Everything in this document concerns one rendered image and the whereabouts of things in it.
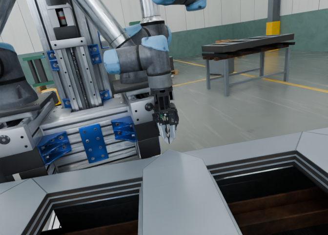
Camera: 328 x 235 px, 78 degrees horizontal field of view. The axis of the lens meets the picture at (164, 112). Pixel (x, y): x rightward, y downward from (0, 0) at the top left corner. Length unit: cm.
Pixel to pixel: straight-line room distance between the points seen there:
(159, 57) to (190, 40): 1051
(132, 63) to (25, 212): 47
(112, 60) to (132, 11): 977
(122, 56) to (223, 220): 48
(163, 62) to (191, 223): 41
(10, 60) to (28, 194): 49
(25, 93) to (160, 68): 57
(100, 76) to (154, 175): 65
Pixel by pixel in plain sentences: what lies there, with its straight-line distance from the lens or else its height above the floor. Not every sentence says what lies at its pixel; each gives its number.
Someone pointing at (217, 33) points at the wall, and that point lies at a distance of 1181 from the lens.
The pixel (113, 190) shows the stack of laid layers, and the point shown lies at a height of 83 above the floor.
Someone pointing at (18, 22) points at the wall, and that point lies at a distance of 1066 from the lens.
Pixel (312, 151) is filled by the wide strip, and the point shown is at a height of 85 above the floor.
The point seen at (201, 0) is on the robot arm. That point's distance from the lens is 80.
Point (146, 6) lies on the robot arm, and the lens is 98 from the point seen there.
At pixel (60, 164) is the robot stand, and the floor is 76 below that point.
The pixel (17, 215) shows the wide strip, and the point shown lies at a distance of 66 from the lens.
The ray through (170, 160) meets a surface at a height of 85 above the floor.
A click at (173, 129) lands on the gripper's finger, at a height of 91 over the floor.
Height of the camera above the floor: 121
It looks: 21 degrees down
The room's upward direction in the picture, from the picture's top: 8 degrees counter-clockwise
